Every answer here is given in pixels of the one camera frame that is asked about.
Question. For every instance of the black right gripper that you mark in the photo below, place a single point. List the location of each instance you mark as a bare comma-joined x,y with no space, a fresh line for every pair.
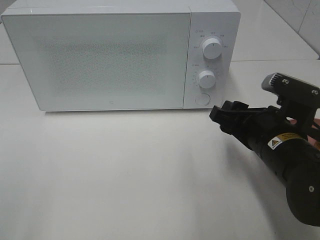
260,129

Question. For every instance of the round white door button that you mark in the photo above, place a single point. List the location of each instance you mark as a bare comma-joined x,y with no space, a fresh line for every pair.
202,99

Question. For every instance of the white microwave door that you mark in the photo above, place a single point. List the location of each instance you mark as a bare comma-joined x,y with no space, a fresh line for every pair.
91,62

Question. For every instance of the pink round plate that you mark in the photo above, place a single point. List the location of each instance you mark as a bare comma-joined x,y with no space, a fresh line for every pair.
314,142

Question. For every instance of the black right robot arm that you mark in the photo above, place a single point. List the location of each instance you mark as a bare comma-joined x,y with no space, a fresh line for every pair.
300,175

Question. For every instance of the lower white round knob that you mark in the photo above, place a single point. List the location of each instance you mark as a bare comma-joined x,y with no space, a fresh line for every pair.
206,79

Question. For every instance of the white round knob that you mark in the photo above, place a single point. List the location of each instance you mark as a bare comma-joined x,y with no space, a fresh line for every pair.
206,79
211,47

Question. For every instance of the upper white round knob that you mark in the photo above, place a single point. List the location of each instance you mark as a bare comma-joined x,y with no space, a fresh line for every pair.
211,47

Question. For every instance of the white microwave oven body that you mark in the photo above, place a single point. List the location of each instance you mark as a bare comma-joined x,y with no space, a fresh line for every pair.
208,18

